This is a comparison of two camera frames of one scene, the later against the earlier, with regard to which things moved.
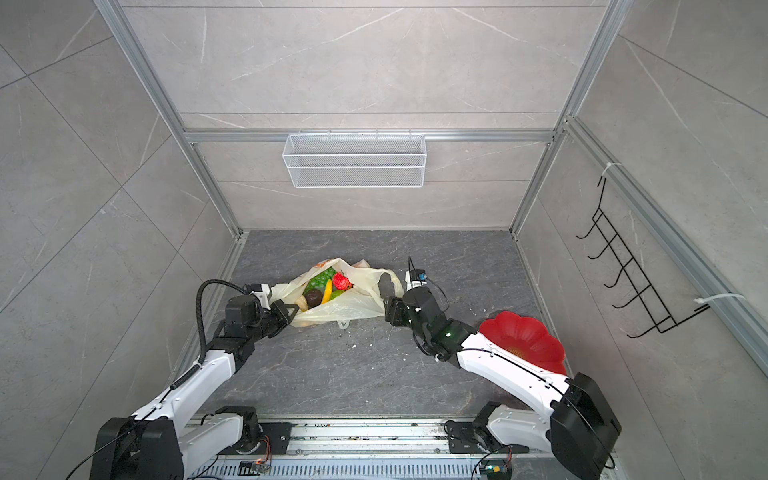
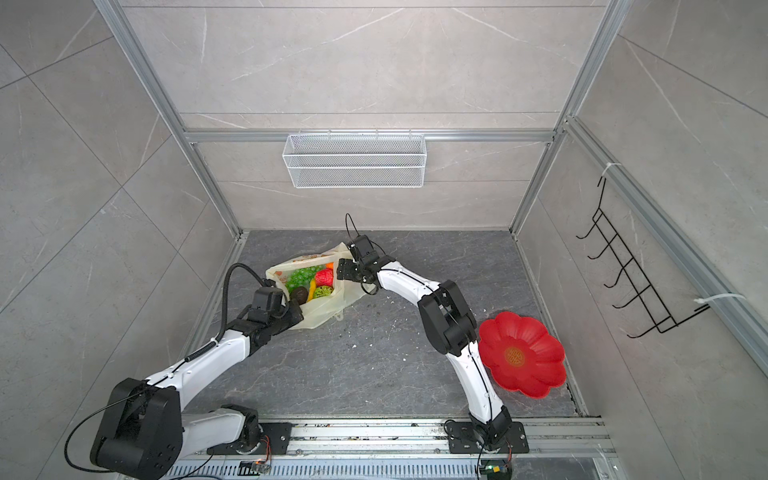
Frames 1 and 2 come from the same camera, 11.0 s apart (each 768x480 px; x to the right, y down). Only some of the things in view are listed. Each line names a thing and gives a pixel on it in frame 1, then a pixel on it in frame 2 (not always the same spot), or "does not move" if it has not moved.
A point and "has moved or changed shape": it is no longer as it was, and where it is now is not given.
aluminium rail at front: (497, 439) does not move
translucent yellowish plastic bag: (361, 301) has moved or changed shape
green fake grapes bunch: (320, 281) -> (301, 277)
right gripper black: (394, 311) -> (344, 269)
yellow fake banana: (328, 292) -> (312, 289)
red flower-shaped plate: (526, 338) does not move
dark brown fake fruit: (314, 297) -> (299, 293)
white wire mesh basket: (355, 161) does not move
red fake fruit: (341, 282) -> (324, 277)
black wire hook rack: (631, 275) does not move
